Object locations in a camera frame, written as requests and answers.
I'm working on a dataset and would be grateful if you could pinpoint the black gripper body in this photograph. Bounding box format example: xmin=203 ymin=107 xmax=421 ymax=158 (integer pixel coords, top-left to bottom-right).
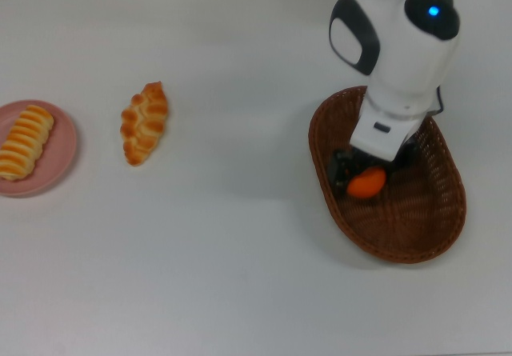
xmin=349 ymin=147 xmax=402 ymax=174

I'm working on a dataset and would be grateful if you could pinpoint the orange mandarin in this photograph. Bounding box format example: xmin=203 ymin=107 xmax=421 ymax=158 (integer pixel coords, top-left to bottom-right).
xmin=346 ymin=166 xmax=388 ymax=200

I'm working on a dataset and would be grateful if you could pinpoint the braided bread loaf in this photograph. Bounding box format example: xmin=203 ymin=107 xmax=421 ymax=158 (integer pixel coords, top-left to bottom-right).
xmin=119 ymin=82 xmax=170 ymax=168

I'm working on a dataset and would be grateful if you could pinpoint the striped bread roll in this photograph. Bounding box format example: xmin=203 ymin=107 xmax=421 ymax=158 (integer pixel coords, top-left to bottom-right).
xmin=0 ymin=104 xmax=55 ymax=182

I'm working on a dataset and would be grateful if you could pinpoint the brown woven basket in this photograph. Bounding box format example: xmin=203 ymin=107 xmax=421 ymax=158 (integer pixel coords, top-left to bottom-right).
xmin=307 ymin=86 xmax=468 ymax=265

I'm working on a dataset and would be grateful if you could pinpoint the pink plate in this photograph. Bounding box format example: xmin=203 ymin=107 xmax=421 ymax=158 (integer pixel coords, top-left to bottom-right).
xmin=0 ymin=98 xmax=78 ymax=198

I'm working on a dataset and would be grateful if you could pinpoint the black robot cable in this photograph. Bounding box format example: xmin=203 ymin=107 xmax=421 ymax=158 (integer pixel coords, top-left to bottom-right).
xmin=427 ymin=86 xmax=446 ymax=116

